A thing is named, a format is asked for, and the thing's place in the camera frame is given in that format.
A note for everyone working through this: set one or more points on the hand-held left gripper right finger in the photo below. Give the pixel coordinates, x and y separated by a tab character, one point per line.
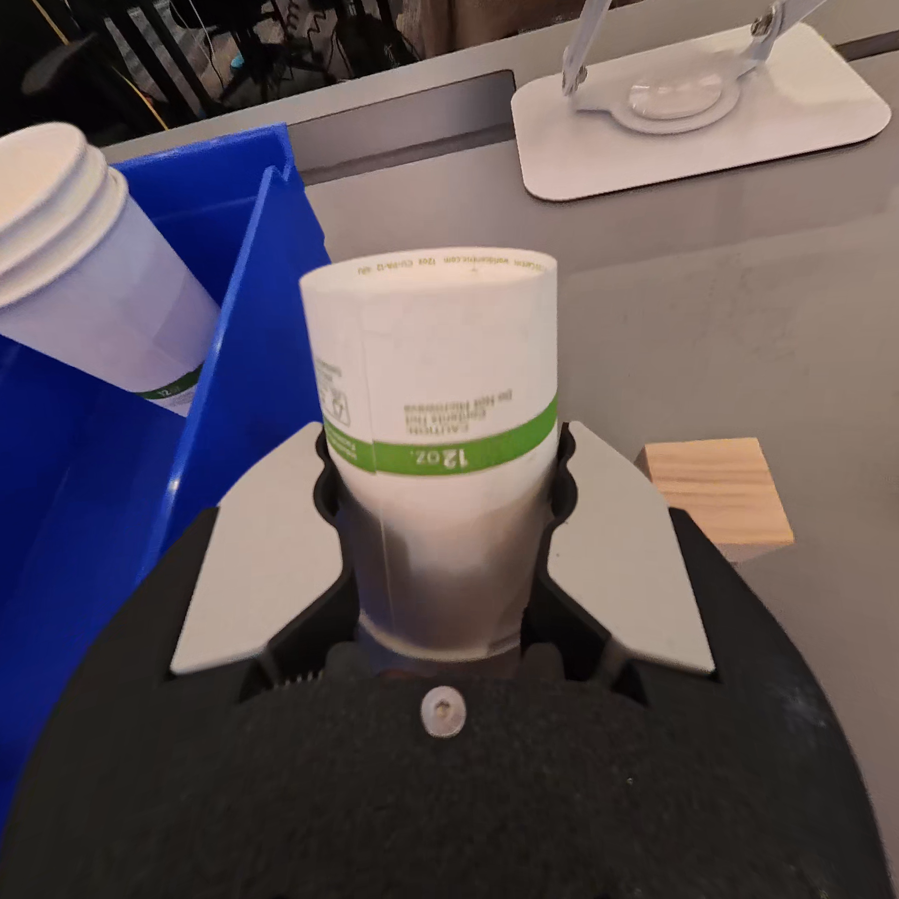
625	562

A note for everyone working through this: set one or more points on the light wooden cube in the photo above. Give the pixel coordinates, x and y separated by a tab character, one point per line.
716	491

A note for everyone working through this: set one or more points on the blue plastic bin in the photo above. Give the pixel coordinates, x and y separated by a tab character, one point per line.
77	506

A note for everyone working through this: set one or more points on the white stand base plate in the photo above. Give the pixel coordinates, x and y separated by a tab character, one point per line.
786	119

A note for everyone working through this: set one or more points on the black office chair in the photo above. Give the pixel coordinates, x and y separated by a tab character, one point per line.
77	67

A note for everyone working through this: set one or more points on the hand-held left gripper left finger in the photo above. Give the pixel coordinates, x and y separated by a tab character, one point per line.
260	555

